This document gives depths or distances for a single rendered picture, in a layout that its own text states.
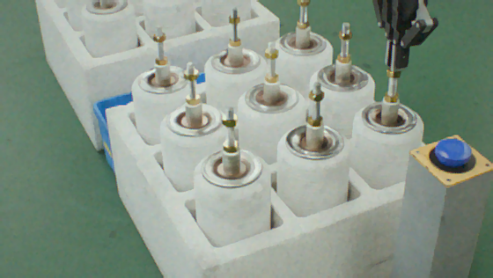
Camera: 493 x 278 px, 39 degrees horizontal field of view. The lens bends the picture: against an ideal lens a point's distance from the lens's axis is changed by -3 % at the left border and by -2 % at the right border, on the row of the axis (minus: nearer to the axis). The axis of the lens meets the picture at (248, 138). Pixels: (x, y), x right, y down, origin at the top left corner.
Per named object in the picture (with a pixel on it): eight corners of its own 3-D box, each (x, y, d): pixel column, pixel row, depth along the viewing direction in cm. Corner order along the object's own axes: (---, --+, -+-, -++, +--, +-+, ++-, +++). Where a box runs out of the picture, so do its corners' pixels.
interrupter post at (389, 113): (395, 114, 99) (397, 94, 97) (399, 124, 97) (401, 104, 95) (378, 115, 98) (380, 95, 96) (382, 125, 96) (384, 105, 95)
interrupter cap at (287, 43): (275, 36, 118) (275, 32, 117) (321, 33, 118) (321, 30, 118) (282, 58, 111) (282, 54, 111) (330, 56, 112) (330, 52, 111)
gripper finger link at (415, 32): (417, 18, 82) (396, 36, 88) (423, 32, 82) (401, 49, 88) (437, 15, 83) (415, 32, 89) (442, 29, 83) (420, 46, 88)
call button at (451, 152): (453, 148, 82) (456, 133, 81) (476, 166, 79) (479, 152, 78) (426, 157, 81) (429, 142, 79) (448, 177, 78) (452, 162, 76)
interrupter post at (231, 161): (225, 163, 90) (224, 142, 88) (244, 166, 90) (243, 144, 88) (219, 175, 89) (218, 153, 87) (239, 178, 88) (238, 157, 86)
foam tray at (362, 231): (313, 134, 138) (317, 51, 127) (442, 265, 109) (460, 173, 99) (118, 195, 124) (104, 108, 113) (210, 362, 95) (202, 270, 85)
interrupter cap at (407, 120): (408, 103, 101) (409, 99, 100) (423, 135, 95) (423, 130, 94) (356, 106, 100) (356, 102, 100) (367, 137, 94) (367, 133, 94)
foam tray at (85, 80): (202, 22, 176) (197, -47, 166) (279, 98, 148) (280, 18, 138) (47, 62, 162) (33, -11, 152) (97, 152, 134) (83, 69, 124)
